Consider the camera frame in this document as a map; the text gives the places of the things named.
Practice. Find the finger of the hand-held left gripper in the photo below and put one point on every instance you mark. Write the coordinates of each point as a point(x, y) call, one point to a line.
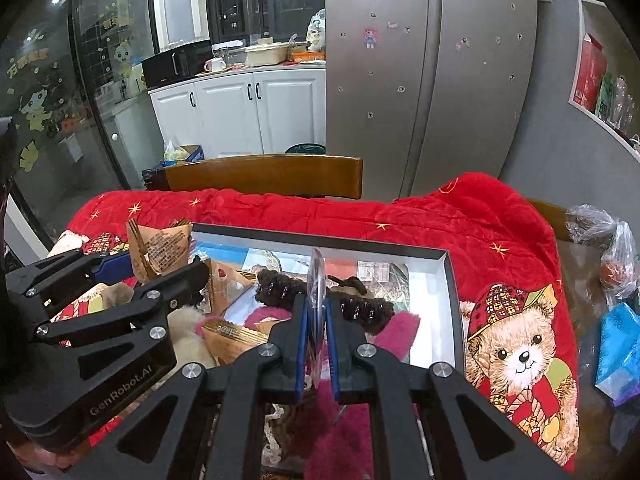
point(117, 266)
point(185, 280)

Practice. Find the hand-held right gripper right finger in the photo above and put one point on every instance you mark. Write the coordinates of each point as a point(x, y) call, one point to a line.
point(334, 350)

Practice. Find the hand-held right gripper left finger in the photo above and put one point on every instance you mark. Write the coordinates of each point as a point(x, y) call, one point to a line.
point(300, 350)

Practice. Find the silver foil disc packet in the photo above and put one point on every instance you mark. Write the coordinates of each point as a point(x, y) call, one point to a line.
point(317, 290)

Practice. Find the cream plush bear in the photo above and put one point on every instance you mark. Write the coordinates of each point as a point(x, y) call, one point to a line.
point(190, 345)

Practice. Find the pink plush toy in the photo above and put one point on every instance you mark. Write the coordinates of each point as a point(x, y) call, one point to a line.
point(405, 330)

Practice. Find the black tray box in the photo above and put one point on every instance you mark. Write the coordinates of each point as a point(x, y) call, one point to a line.
point(350, 247)

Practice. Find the wooden desktop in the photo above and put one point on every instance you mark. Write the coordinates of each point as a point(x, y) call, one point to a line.
point(582, 320)

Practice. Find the lace scrunchie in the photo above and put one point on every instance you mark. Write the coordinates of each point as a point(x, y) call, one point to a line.
point(270, 435)

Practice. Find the small blue cardboard box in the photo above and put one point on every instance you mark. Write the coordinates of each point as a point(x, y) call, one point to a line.
point(194, 154)

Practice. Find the clear bag with green contents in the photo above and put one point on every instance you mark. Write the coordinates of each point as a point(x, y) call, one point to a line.
point(174, 152)

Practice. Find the red printed blanket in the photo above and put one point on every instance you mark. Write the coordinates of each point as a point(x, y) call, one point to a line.
point(425, 220)

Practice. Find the glass sliding door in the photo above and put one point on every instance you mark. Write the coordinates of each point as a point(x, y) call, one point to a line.
point(60, 110)

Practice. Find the white kitchen cabinets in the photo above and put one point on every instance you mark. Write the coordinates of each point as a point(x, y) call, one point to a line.
point(225, 115)

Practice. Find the dark green bin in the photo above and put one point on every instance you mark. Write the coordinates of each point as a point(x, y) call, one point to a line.
point(305, 149)

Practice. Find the black microwave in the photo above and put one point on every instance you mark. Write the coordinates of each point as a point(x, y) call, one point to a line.
point(170, 65)

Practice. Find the white mug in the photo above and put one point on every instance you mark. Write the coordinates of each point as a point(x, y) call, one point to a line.
point(214, 65)

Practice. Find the cream basin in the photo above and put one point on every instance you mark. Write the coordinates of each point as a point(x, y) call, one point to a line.
point(267, 55)

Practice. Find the silver double door refrigerator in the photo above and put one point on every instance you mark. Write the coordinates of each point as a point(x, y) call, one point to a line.
point(400, 110)

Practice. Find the orange tray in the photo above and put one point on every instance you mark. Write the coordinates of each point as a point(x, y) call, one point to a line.
point(307, 56)

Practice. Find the printed plastic bag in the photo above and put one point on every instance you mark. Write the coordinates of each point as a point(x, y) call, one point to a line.
point(316, 32)

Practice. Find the clear bag with dark contents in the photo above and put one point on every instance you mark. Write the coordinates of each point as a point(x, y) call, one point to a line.
point(587, 222)

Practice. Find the blue plastic bag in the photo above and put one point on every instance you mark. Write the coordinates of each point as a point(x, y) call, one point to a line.
point(620, 350)

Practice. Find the clear bag with reddish contents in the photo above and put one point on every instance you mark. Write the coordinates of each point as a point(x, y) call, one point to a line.
point(620, 270)

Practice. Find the green box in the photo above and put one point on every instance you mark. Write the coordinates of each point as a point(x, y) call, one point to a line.
point(605, 97)

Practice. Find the red gift box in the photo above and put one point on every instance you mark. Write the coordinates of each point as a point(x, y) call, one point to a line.
point(589, 75)

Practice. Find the white wall shelf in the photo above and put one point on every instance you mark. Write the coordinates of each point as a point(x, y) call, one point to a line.
point(590, 2)

